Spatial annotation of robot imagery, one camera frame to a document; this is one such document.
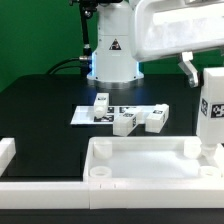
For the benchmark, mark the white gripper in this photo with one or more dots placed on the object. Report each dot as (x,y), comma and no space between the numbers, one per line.
(162,28)

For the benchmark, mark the white marker base plate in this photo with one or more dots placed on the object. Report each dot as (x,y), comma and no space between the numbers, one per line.
(86,115)

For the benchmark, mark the white L-shaped fence wall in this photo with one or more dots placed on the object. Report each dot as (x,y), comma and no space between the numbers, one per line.
(206,191)

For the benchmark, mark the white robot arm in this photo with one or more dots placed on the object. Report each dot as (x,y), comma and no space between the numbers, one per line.
(120,34)

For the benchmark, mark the white desk tabletop tray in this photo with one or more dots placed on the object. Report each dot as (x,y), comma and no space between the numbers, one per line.
(169,157)

